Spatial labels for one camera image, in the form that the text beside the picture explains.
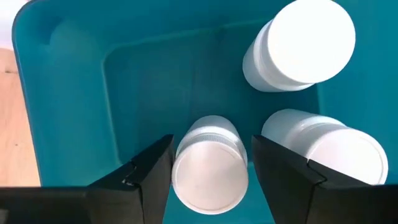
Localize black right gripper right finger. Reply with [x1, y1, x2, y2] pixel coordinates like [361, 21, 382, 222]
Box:
[251, 134, 398, 224]

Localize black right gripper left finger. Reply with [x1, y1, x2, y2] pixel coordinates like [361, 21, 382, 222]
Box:
[0, 134, 175, 224]

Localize white pill bottle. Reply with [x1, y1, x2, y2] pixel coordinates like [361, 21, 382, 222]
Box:
[261, 108, 389, 187]
[242, 0, 357, 93]
[171, 114, 249, 215]

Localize teal plastic basket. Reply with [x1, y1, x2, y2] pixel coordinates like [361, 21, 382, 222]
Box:
[11, 0, 398, 224]

